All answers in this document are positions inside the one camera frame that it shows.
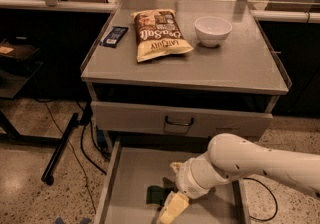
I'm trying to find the grey metal drawer cabinet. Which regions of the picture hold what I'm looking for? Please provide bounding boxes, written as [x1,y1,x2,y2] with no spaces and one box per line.
[82,0,290,152]

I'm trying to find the grey top drawer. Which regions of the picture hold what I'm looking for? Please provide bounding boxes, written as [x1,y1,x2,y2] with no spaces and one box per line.
[91,101,272,140]

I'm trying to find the black drawer handle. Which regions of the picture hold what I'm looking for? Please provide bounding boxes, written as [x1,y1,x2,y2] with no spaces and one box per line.
[164,116,194,127]

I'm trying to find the black floor cable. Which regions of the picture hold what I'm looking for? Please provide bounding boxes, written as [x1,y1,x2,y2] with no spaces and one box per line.
[33,97,111,216]

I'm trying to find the black cable by drawer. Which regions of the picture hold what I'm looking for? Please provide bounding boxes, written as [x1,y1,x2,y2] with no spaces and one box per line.
[243,177,279,222]

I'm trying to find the open grey middle drawer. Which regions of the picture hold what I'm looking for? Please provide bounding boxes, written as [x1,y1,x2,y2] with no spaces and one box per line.
[94,138,251,224]

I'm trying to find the green yellow sponge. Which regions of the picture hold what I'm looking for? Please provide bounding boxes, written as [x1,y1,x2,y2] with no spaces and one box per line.
[146,185,171,207]

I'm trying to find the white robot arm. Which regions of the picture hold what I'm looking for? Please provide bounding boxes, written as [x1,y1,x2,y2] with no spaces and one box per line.
[156,133,320,224]

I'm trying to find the dark side shelf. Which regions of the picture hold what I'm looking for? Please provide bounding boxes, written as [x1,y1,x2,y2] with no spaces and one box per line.
[0,39,42,99]

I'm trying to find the black stand leg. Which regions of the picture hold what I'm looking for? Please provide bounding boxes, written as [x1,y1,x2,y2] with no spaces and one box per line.
[41,113,78,186]

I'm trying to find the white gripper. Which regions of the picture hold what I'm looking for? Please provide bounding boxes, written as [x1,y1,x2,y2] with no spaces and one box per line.
[156,156,230,224]

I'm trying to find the brown sea salt chip bag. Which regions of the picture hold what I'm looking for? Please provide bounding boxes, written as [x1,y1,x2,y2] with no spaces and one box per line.
[131,9,193,63]

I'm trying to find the white bowl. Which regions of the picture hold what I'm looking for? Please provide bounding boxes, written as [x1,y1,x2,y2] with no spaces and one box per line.
[194,16,232,47]

